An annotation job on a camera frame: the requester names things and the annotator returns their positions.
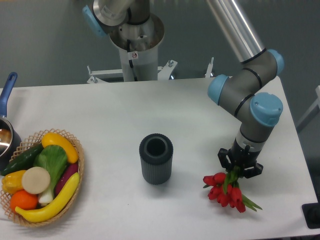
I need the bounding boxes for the white metal base frame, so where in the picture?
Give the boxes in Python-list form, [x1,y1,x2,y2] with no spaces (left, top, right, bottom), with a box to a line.
[86,56,215,84]

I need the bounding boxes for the yellow banana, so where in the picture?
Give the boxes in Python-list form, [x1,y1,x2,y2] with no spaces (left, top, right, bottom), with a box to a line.
[15,172,80,223]

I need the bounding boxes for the woven wicker basket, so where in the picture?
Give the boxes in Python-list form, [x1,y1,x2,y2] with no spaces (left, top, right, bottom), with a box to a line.
[0,129,84,227]

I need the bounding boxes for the purple eggplant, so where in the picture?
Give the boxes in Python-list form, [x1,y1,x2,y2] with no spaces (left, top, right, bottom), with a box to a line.
[54,163,78,196]

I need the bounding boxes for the dark grey ribbed vase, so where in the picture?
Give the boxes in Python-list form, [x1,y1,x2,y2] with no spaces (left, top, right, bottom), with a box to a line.
[139,133,174,185]

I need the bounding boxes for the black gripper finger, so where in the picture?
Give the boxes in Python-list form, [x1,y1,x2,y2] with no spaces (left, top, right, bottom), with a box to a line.
[217,148,235,172]
[239,163,264,179]

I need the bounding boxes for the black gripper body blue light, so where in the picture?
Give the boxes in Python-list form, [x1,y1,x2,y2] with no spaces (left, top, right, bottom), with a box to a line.
[228,141,260,169]

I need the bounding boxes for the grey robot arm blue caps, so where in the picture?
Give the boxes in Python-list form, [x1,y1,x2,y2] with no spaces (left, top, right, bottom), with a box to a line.
[82,0,284,178]

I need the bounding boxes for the black device at table edge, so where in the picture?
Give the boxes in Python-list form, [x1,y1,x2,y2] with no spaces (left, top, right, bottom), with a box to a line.
[301,202,320,229]

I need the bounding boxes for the green bok choy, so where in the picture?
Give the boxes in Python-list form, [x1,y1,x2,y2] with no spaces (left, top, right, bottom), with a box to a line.
[33,145,68,206]

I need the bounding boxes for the green cucumber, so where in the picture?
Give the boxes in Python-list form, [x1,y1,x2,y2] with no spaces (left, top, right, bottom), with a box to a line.
[0,143,44,176]

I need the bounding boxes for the yellow bell pepper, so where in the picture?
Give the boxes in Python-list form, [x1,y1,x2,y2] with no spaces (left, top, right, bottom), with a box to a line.
[1,170,26,195]

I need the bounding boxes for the orange fruit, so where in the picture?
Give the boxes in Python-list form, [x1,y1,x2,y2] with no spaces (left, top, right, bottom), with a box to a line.
[10,190,38,212]

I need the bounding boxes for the beige round disc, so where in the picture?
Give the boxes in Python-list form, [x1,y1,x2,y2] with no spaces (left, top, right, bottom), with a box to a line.
[21,166,51,195]

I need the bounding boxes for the blue handled saucepan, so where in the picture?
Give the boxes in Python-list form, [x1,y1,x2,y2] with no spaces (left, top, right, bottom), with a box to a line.
[0,72,21,171]

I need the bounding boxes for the red tulip bouquet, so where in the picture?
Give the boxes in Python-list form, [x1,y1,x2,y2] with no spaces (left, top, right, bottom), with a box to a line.
[202,166,262,213]

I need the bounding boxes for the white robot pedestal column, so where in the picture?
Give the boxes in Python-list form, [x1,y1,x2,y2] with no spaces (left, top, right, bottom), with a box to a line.
[109,13,165,82]

